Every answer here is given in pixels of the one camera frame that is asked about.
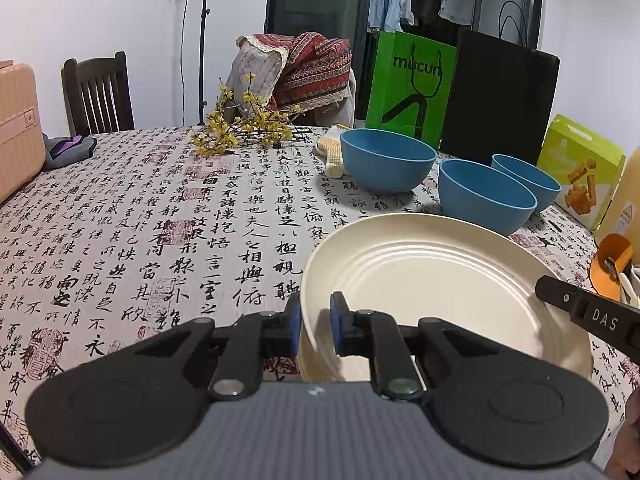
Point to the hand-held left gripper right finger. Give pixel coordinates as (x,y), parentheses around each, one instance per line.
(335,327)

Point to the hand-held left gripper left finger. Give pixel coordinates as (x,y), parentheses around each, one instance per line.
(296,325)

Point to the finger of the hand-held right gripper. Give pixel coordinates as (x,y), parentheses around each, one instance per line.
(557,295)

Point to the small blue bowl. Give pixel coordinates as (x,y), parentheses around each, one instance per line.
(542,182)

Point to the cream plate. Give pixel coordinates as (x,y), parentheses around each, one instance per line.
(440,280)

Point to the medium blue bowl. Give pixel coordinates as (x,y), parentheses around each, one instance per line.
(480,205)

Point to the large blue bowl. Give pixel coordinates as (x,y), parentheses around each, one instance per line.
(390,170)

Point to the person's right hand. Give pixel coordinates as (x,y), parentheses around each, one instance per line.
(627,435)

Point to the white plastic utensil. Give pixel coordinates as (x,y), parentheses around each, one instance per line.
(631,285)

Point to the orange plastic holder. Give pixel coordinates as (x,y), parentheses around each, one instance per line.
(617,250)

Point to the yellow bottle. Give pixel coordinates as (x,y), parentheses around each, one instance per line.
(627,200)

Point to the yellow-green snack box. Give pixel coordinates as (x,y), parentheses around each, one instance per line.
(565,155)

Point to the calligraphy print tablecloth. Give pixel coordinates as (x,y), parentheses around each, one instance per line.
(150,240)

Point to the white yellow-dotted work glove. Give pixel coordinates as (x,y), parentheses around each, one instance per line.
(332,152)

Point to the black paper bag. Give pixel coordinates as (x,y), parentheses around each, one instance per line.
(500,100)

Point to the yellow blossom branches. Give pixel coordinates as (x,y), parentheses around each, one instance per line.
(215,122)

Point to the green paper bag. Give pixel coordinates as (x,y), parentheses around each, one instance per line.
(395,90)

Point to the white lace-trimmed cloth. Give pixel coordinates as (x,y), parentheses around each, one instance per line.
(250,75)

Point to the grey purple cloth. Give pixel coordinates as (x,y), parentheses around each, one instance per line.
(70,150)

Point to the studio light on stand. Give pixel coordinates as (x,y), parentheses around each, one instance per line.
(204,35)

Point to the dark sliding glass door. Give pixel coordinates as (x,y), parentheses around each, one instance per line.
(320,5)

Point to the dark wooden chair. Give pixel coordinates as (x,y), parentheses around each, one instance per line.
(95,62)

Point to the pink suitcase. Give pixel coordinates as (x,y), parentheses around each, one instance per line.
(17,135)

